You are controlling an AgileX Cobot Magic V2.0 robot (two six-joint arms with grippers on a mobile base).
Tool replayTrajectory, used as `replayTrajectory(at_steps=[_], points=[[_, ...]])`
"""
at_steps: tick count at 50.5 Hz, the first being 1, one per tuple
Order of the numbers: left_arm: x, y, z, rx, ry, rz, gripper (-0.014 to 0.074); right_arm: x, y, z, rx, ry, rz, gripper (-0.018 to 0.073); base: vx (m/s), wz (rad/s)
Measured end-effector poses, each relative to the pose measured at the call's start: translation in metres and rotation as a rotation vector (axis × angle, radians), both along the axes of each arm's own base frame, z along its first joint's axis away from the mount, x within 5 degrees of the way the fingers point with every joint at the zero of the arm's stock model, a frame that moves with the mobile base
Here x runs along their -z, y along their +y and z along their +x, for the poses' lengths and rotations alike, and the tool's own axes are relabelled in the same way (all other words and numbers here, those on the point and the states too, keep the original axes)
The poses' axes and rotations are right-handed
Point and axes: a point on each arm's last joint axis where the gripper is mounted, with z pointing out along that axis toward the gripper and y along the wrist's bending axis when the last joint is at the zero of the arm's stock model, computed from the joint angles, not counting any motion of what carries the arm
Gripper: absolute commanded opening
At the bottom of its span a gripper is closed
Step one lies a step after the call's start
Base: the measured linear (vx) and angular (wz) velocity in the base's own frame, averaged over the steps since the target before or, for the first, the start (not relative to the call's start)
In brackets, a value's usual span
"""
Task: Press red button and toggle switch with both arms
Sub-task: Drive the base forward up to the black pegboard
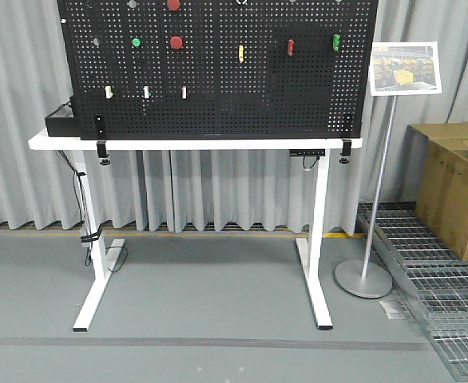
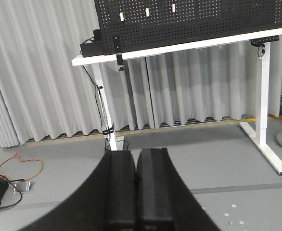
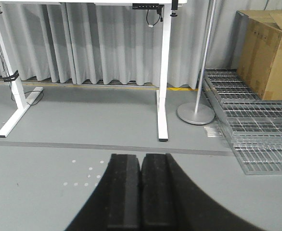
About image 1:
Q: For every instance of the white green rocker switch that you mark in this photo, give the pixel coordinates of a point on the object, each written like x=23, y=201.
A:
x=147, y=93

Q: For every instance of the black clamp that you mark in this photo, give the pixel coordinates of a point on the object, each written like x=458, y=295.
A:
x=101, y=141
x=346, y=149

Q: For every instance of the white standing desk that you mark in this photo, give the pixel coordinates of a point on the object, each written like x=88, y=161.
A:
x=104, y=260

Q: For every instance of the red push button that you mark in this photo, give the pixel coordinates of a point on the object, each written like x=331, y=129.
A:
x=176, y=42
x=173, y=5

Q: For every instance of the left black clamp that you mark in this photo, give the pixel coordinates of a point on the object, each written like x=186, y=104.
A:
x=101, y=141

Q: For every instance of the grey curtain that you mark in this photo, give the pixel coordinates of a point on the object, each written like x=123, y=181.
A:
x=186, y=187

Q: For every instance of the black box on desk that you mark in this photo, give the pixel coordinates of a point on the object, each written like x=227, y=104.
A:
x=64, y=120

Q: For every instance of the desk height control panel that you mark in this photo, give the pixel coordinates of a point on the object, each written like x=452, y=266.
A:
x=307, y=152

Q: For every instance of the brown cardboard box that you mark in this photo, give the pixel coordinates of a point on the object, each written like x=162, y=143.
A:
x=442, y=202

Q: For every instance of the white yellow rocker switch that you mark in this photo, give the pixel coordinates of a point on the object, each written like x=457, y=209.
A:
x=108, y=91

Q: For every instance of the printed photo sign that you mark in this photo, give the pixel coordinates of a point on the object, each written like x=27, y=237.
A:
x=405, y=68

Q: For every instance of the silver sign stand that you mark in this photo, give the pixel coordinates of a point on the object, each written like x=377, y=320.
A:
x=362, y=278

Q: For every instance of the lower red push button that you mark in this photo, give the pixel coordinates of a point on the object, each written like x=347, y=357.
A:
x=176, y=42

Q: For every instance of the red toggle switch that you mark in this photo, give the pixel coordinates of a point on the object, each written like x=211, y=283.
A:
x=290, y=47

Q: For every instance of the white red rocker switch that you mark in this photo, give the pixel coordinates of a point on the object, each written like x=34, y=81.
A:
x=184, y=92

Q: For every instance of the right black clamp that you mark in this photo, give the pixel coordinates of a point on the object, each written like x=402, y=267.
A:
x=346, y=149

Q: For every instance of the upper red push button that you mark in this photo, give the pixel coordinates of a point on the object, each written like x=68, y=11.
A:
x=173, y=5

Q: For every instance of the yellow toggle switch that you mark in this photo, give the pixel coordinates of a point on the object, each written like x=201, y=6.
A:
x=241, y=54

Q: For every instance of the metal floor grating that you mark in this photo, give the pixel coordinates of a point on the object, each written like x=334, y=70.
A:
x=432, y=279

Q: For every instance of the green toggle switch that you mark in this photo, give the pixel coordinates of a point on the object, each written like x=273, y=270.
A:
x=336, y=39

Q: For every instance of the black perforated pegboard panel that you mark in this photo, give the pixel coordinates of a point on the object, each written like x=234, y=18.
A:
x=268, y=96

